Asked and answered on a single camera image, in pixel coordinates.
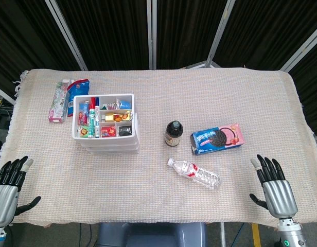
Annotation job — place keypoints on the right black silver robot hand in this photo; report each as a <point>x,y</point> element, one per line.
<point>279,198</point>

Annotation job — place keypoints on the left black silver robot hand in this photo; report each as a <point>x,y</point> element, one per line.
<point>4,203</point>

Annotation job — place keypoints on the white drawer organizer box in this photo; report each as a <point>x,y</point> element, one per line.
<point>107,142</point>

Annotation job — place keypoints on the clear plastic storage bin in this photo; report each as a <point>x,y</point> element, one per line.
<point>114,151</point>

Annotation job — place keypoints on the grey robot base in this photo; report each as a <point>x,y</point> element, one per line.
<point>153,235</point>

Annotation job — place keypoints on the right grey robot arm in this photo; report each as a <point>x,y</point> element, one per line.
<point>292,232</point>

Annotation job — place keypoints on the Oreo cookie package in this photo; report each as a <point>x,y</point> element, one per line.
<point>215,139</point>

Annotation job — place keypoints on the pink floral carton box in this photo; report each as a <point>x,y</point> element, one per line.
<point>58,103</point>

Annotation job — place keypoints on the white table leg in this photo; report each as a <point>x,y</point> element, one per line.
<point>223,235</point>

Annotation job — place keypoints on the clear plastic water bottle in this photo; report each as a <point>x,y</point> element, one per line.
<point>197,175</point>

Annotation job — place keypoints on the lion print candy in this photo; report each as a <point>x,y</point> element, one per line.
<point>83,131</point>

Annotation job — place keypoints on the blue red candy pack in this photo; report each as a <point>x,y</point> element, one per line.
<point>83,113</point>

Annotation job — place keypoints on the red cap green marker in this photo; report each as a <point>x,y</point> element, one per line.
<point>91,121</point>

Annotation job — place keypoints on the dark brown tea bottle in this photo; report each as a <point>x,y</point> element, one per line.
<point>173,135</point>

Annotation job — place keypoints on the blue cap white marker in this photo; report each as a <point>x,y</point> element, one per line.
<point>97,118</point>

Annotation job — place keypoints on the red candy packets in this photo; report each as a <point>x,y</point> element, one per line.
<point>108,131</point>

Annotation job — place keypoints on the blue snack bag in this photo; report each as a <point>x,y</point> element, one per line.
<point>78,88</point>

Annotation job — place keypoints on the beige woven tablecloth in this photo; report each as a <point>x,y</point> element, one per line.
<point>148,103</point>

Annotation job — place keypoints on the black folding screen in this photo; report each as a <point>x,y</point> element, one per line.
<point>109,31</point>

